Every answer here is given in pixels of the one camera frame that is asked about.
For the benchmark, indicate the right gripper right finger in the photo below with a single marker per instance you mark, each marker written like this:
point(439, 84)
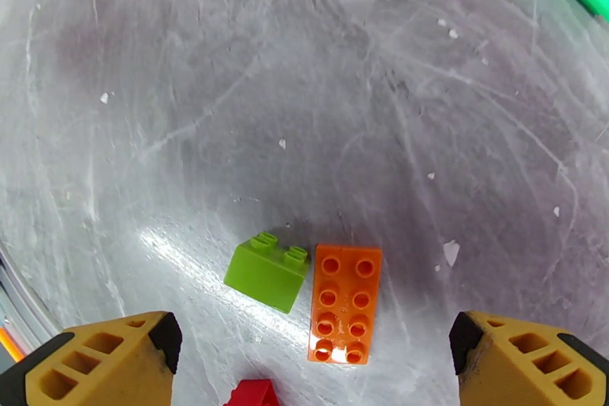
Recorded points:
point(523, 371)

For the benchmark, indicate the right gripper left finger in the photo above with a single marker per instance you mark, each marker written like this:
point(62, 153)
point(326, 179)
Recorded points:
point(95, 371)

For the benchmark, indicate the red lego brick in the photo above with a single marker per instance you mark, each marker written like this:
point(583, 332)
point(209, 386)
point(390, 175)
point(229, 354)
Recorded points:
point(252, 395)

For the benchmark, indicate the orange lego brick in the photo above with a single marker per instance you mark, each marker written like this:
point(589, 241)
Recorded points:
point(343, 304)

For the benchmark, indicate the small green lego brick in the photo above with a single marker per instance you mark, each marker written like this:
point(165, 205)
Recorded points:
point(266, 276)

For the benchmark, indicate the aluminium front rail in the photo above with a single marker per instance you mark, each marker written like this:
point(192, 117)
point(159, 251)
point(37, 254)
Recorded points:
point(24, 295)

